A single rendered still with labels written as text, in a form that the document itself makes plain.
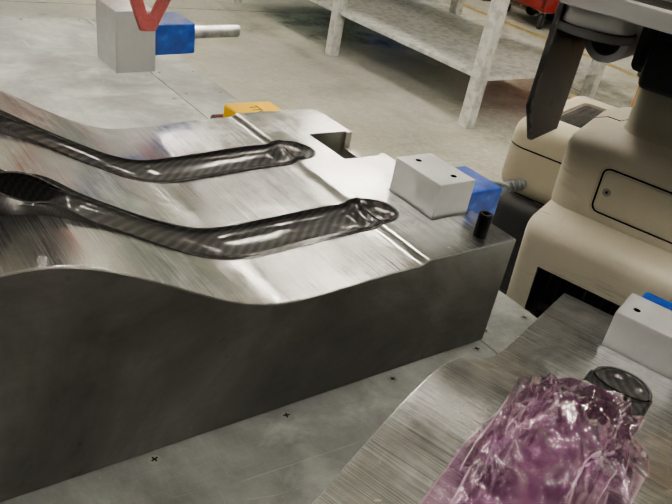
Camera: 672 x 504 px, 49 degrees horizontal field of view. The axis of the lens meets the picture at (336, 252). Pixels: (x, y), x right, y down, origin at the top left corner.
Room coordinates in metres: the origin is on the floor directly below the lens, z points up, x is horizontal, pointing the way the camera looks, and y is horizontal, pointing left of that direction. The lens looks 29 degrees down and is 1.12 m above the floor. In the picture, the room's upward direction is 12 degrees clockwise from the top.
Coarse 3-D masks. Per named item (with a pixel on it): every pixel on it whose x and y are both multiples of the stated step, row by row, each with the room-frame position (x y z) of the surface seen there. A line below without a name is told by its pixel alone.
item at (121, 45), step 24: (96, 0) 0.65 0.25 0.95; (120, 0) 0.66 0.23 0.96; (120, 24) 0.62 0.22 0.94; (168, 24) 0.65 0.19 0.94; (192, 24) 0.67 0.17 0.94; (120, 48) 0.62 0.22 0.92; (144, 48) 0.63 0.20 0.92; (168, 48) 0.65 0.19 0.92; (192, 48) 0.67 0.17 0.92; (120, 72) 0.62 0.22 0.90
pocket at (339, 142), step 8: (312, 136) 0.60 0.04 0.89; (320, 136) 0.61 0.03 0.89; (328, 136) 0.61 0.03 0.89; (336, 136) 0.62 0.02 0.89; (344, 136) 0.62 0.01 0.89; (328, 144) 0.61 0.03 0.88; (336, 144) 0.62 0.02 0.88; (344, 144) 0.62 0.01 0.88; (336, 152) 0.62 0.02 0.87; (344, 152) 0.62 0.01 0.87; (352, 152) 0.61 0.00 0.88
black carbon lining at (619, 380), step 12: (600, 372) 0.38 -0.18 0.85; (612, 372) 0.39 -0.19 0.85; (624, 372) 0.39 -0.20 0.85; (600, 384) 0.38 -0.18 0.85; (612, 384) 0.38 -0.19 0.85; (624, 384) 0.38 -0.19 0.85; (636, 384) 0.38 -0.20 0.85; (624, 396) 0.37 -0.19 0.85; (636, 396) 0.37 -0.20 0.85; (648, 396) 0.37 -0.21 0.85; (636, 408) 0.36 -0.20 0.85; (648, 408) 0.35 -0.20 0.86
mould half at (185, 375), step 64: (64, 128) 0.48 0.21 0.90; (128, 128) 0.55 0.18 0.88; (192, 128) 0.57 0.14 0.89; (256, 128) 0.59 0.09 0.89; (320, 128) 0.62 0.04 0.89; (128, 192) 0.41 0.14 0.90; (192, 192) 0.46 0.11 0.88; (256, 192) 0.47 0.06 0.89; (320, 192) 0.49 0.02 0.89; (384, 192) 0.51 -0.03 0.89; (0, 256) 0.26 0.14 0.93; (64, 256) 0.27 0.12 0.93; (128, 256) 0.30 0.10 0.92; (192, 256) 0.36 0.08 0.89; (320, 256) 0.40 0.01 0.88; (384, 256) 0.42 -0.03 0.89; (448, 256) 0.43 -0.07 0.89; (0, 320) 0.25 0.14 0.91; (64, 320) 0.26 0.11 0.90; (128, 320) 0.28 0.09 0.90; (192, 320) 0.31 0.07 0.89; (256, 320) 0.33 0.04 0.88; (320, 320) 0.36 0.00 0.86; (384, 320) 0.40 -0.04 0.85; (448, 320) 0.44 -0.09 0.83; (0, 384) 0.25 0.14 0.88; (64, 384) 0.26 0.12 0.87; (128, 384) 0.29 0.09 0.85; (192, 384) 0.31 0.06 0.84; (256, 384) 0.34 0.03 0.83; (320, 384) 0.37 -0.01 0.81; (0, 448) 0.24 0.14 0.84; (64, 448) 0.26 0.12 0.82; (128, 448) 0.29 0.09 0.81
